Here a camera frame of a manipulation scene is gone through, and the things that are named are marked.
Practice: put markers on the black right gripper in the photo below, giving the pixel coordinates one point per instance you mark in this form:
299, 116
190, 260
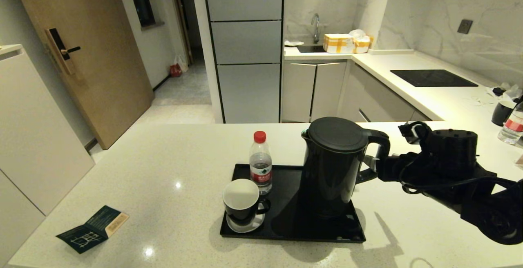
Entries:
449, 157

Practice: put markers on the black electric kettle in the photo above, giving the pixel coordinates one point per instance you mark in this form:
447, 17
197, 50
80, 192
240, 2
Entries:
331, 170

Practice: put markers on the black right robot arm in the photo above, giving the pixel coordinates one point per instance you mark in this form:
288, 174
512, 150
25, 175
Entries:
498, 219

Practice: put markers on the water bottle red label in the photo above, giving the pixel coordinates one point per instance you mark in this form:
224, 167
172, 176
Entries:
512, 131

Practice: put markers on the water bottle red cap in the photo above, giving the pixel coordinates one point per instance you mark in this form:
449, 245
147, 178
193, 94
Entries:
260, 170

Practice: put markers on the grey counter drawer cabinet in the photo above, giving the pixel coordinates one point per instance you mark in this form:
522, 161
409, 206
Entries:
382, 103

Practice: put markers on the grey lower cabinet door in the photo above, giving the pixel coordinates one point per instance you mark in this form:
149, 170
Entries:
299, 93
329, 91

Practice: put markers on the black induction cooktop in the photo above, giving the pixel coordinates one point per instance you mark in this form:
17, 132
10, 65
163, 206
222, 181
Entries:
434, 78

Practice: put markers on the black rectangular serving tray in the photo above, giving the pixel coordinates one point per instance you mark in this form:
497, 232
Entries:
282, 225

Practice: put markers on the small box yellow tape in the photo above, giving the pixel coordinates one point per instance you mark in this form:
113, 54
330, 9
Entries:
362, 45

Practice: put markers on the brown flat item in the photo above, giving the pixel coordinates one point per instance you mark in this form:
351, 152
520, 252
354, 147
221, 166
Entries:
520, 159

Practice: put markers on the small black item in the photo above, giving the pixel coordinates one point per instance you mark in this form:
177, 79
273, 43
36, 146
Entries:
498, 90

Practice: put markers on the large box yellow tape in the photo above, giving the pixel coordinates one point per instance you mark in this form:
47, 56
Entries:
338, 44

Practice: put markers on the white plastic bag on boxes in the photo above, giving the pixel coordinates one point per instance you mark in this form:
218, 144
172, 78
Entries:
358, 33

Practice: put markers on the kitchen sink basin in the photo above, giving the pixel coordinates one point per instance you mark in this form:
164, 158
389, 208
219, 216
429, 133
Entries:
311, 49

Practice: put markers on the crumpled white tissue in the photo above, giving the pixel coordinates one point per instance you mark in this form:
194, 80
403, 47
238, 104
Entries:
513, 92

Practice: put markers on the black mug white inside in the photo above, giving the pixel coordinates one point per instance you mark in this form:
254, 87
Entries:
245, 215

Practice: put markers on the white saucer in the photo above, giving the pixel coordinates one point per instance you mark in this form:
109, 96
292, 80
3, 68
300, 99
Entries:
246, 230

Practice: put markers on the chrome sink faucet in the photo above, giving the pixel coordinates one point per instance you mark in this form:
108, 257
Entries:
316, 30

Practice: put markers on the white cloth by sink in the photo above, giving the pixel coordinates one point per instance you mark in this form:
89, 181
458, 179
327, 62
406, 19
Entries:
294, 43

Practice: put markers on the tall grey cabinet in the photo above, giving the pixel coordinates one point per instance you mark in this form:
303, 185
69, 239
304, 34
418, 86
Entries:
249, 88

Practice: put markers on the white plastic floor bag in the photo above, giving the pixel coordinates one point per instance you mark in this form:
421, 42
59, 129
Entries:
182, 63

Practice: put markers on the red bag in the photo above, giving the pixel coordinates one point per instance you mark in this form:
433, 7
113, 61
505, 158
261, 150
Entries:
175, 71

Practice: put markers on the brown wooden door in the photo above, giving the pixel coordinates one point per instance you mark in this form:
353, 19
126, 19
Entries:
102, 76

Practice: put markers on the dark green folded booklet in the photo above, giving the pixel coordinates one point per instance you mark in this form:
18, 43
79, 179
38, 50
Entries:
87, 235

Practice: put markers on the white side cabinet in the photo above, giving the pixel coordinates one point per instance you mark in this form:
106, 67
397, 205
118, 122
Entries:
32, 137

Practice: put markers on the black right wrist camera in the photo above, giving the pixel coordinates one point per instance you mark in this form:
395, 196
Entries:
413, 132

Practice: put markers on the grey wall socket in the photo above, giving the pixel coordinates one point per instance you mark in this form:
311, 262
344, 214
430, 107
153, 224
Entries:
465, 26

